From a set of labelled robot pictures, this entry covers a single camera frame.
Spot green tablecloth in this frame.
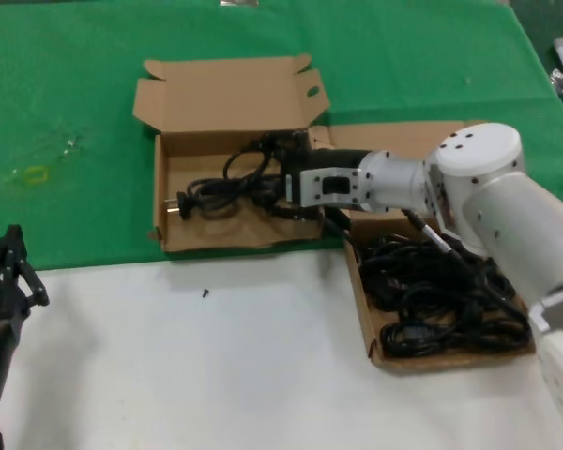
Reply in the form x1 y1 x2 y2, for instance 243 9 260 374
0 0 563 277

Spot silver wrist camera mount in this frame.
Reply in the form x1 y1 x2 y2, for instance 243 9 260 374
283 166 365 210

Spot cardboard box with torn edge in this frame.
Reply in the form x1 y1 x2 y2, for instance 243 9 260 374
131 54 329 255

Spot black power cable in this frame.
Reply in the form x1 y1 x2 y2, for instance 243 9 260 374
379 318 534 361
358 236 518 325
164 133 311 222

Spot open cardboard box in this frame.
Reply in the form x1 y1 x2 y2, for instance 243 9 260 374
308 121 539 376

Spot yellow rubber band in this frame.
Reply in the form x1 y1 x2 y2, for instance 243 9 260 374
23 166 50 185

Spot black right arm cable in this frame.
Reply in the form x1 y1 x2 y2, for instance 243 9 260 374
401 208 534 325

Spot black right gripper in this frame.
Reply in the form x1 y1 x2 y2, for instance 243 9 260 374
264 130 374 223

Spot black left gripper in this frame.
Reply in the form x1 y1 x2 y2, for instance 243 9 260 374
0 224 50 327

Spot small clear plastic scrap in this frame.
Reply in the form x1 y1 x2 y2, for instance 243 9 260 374
57 129 89 159

